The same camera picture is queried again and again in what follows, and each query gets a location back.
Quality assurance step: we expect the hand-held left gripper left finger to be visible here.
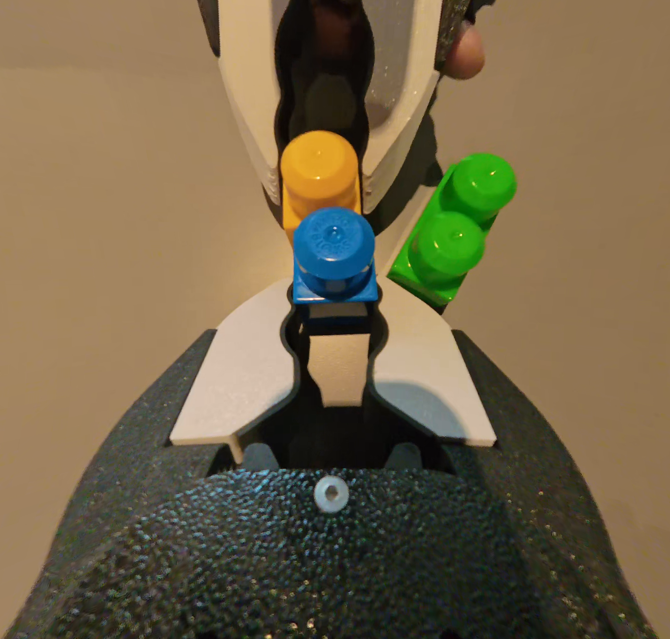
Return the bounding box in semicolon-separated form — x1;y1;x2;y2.
169;277;303;466

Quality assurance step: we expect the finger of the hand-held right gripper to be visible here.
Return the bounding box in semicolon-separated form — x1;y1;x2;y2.
216;0;296;205
356;0;449;215

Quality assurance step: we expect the yellow single-stud mega block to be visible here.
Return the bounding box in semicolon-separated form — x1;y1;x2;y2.
280;130;363;246

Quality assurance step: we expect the green two-stud mega block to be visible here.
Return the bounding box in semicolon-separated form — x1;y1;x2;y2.
386;152;518;306

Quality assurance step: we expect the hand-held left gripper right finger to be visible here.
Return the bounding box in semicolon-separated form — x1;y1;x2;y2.
369;277;498;449

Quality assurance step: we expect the person's right hand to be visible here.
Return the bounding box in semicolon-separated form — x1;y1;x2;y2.
445;23;486;81

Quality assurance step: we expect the blue single-stud mega block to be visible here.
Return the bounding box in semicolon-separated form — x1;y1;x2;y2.
292;207;380;333

